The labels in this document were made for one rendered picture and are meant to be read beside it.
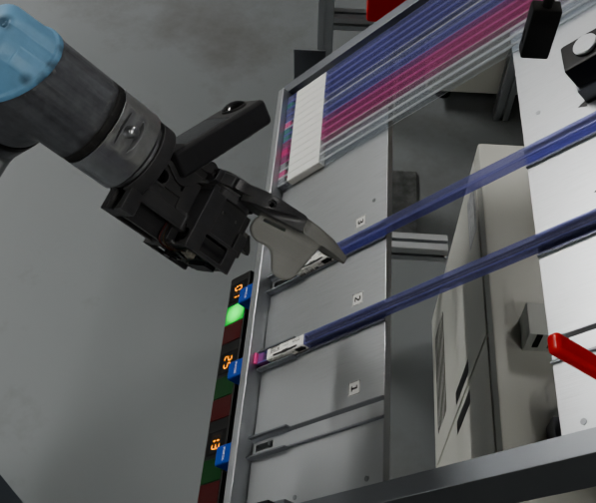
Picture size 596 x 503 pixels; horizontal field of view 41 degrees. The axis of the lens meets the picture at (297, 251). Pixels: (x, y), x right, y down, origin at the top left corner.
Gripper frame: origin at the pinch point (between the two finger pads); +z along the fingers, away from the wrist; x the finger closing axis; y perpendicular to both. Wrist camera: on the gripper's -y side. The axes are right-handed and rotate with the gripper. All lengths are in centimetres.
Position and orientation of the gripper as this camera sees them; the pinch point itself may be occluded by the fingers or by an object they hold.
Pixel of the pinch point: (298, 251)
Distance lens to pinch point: 79.3
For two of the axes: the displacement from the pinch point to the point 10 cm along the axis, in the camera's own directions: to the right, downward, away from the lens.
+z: 6.4, 5.0, 5.8
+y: -4.1, 8.7, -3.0
